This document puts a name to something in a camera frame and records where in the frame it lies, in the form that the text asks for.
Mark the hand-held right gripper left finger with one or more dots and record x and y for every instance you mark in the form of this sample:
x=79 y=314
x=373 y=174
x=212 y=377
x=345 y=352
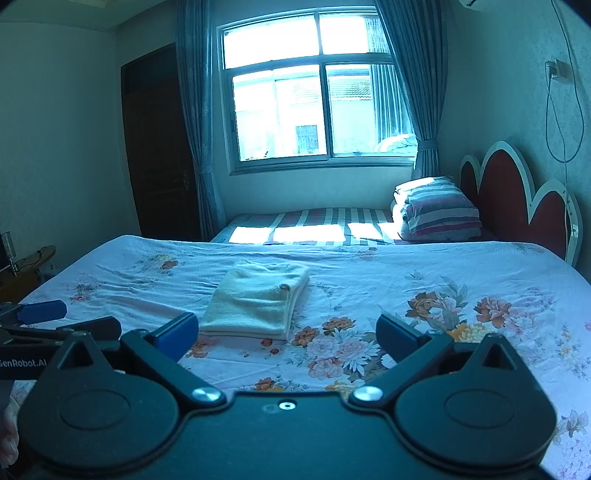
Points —
x=178 y=333

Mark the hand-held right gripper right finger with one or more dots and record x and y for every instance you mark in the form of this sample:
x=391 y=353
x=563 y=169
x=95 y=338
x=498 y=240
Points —
x=395 y=335

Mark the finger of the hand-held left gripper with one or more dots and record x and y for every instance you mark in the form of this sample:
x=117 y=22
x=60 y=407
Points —
x=104 y=328
x=41 y=312

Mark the white knit sweater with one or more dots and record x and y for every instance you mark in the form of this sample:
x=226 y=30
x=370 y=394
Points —
x=254 y=300

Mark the person's left hand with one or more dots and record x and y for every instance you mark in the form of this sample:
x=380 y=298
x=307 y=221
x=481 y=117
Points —
x=7 y=434

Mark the wooden furniture piece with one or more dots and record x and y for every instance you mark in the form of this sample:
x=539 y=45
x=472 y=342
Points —
x=32 y=270

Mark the small shiny metal object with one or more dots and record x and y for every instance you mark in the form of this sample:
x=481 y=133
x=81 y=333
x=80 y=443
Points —
x=8 y=251

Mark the floral bed sheet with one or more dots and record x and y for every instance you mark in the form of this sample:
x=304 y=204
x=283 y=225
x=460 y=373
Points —
x=461 y=360

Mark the folded striped quilt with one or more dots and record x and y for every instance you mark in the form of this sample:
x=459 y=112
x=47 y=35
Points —
x=438 y=210

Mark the striped mattress cover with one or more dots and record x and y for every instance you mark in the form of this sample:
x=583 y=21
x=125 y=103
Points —
x=314 y=224

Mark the red petal-shaped headboard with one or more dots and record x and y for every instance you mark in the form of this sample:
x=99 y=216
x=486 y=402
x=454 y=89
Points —
x=508 y=194

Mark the dark wooden door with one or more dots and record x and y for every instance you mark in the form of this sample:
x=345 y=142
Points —
x=159 y=152

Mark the white cloth bundle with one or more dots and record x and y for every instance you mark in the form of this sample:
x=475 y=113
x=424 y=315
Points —
x=397 y=144

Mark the blue curtain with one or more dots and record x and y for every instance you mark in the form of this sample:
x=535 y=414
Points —
x=418 y=69
x=198 y=115

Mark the large window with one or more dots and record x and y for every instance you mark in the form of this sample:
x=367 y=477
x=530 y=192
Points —
x=318 y=92

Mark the wall socket with plug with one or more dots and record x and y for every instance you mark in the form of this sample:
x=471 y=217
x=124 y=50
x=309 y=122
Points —
x=561 y=70

